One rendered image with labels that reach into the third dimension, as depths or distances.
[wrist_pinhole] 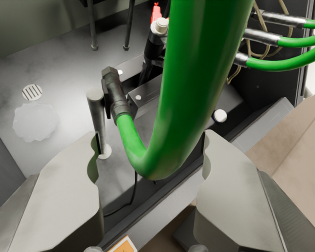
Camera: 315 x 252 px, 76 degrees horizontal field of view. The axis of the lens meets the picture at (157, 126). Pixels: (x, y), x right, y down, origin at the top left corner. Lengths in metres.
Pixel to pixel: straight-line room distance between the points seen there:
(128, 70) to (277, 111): 0.38
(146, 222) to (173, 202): 0.06
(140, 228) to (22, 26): 0.52
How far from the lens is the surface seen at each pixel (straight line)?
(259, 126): 0.54
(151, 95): 0.41
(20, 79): 0.62
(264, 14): 0.49
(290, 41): 0.39
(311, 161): 2.11
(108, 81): 0.23
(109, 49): 0.64
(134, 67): 0.44
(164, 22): 0.31
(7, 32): 0.61
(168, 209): 0.41
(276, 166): 1.86
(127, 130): 0.16
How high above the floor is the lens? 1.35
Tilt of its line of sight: 69 degrees down
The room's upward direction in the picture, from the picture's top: 39 degrees clockwise
